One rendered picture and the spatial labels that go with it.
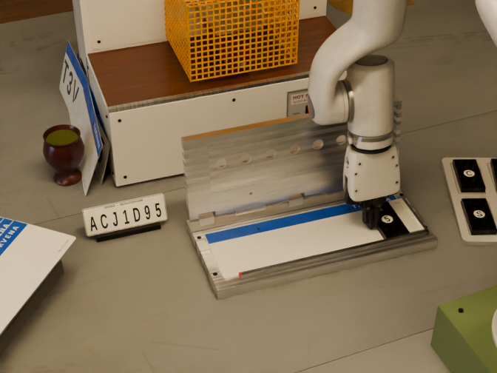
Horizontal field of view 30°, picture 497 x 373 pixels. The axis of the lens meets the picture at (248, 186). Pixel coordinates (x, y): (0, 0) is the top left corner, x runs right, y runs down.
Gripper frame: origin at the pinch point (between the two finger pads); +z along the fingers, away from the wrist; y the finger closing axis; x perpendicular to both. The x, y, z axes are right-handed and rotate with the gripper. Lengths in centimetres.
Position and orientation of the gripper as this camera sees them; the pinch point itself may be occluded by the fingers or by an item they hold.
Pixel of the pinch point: (370, 216)
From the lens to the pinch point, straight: 179.8
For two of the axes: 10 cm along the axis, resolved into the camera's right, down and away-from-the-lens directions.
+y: 9.5, -2.0, 2.5
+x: -3.1, -4.1, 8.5
